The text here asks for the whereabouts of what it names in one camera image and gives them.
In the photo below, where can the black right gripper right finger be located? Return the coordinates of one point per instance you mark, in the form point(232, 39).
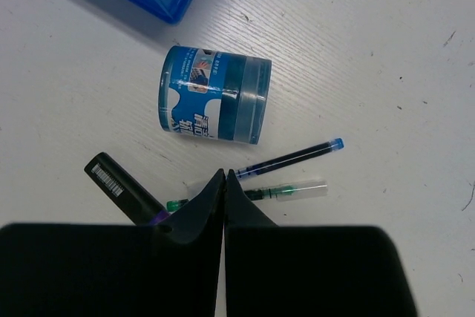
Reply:
point(274, 270)

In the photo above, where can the green ink pen refill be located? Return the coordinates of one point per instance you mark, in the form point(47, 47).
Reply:
point(281, 193)

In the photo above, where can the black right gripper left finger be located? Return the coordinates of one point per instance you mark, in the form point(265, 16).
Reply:
point(167, 269)

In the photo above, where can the blue labelled round jar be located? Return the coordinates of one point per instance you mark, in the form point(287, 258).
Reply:
point(212, 94)

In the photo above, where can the blue ink pen refill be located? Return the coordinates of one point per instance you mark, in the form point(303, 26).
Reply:
point(290, 159)

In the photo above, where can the purple capped black highlighter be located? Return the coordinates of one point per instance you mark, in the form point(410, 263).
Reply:
point(124, 191)

